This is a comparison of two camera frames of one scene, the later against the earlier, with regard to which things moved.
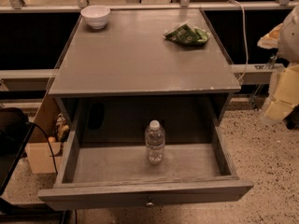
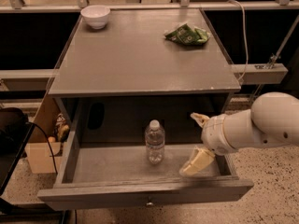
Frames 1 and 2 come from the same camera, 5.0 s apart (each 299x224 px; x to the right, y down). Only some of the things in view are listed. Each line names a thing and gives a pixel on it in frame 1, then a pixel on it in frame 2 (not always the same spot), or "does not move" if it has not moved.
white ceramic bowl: [96, 15] does not move
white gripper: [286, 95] to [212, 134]
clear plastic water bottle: [155, 143] does not move
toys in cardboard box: [61, 130] does not move
